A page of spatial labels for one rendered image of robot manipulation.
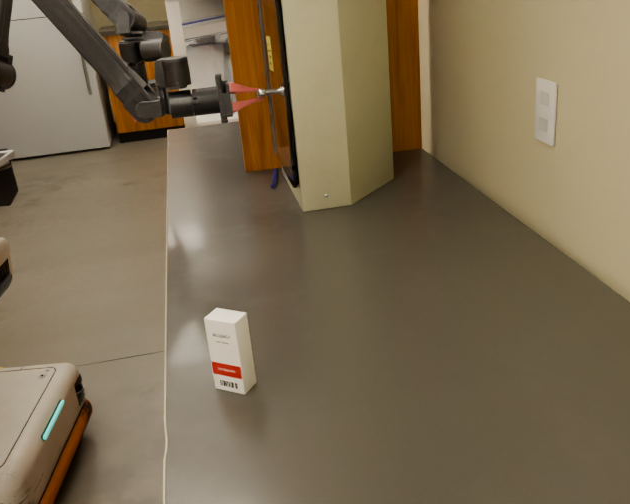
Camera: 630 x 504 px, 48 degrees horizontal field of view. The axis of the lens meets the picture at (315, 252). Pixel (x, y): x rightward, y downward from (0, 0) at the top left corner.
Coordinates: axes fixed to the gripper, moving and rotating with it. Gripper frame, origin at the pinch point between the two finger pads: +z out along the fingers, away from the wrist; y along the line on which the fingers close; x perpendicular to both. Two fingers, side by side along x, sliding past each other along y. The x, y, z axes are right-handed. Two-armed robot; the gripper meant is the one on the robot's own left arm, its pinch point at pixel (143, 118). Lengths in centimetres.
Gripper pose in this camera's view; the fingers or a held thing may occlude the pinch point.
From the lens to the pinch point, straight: 195.2
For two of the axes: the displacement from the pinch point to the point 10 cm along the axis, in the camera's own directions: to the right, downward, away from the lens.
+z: 0.9, 9.2, 3.9
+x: -1.9, -3.7, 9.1
